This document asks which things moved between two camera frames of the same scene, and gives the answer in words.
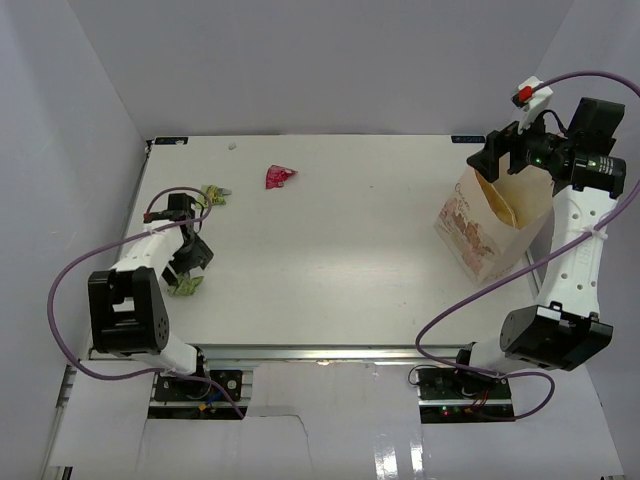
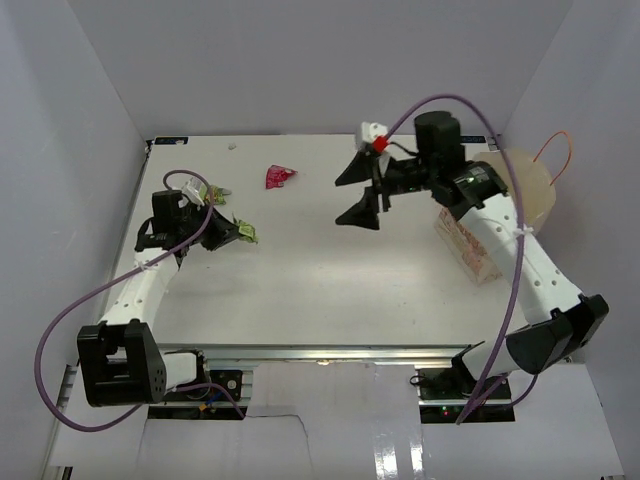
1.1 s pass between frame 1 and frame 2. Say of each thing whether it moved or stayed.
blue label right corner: stayed
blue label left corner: stayed
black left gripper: moved
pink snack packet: stayed
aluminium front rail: stayed
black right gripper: moved
